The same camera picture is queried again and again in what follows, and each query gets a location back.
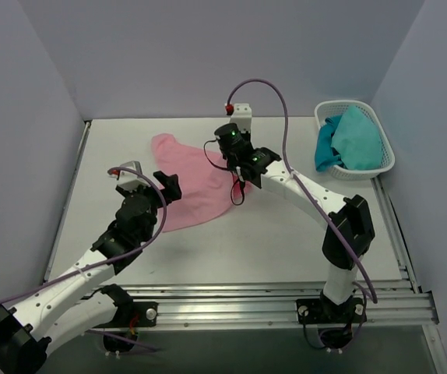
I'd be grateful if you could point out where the aluminium rail frame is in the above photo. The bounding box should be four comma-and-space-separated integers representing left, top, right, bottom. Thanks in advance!
41, 117, 437, 373

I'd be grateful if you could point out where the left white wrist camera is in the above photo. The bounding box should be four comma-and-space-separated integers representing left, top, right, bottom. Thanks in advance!
107, 161, 143, 191

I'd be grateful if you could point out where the dark teal t shirt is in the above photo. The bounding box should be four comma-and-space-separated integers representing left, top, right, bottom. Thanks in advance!
314, 115, 343, 172

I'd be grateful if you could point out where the white plastic basket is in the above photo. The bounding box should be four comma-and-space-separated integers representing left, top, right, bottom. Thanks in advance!
314, 100, 395, 181

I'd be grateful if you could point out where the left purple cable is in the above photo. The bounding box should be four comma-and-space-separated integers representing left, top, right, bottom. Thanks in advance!
0, 165, 168, 355

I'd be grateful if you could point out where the black wire loop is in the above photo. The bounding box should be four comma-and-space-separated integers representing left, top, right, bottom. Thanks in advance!
202, 139, 248, 206

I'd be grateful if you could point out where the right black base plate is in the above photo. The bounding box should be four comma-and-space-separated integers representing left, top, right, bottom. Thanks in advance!
295, 297, 367, 325

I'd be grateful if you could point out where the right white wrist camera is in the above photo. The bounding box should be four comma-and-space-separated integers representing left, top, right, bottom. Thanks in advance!
225, 104, 252, 133

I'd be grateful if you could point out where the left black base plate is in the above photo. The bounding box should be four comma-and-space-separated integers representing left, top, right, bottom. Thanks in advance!
97, 301, 158, 329

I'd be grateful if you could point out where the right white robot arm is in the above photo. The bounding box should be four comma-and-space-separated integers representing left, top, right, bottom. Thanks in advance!
214, 123, 375, 322

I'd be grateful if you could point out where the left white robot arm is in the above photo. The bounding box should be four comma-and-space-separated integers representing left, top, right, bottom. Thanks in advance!
0, 164, 182, 373

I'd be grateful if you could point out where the pink t shirt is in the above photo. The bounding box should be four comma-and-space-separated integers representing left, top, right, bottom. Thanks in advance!
151, 133, 252, 233

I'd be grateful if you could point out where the light teal t shirt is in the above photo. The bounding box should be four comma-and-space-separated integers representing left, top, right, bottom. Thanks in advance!
331, 105, 383, 171

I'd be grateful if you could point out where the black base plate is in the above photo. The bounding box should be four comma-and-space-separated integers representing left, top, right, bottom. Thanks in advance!
97, 301, 158, 329
295, 297, 367, 325

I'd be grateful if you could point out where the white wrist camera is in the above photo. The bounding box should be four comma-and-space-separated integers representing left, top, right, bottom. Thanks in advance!
225, 104, 252, 133
107, 161, 143, 191

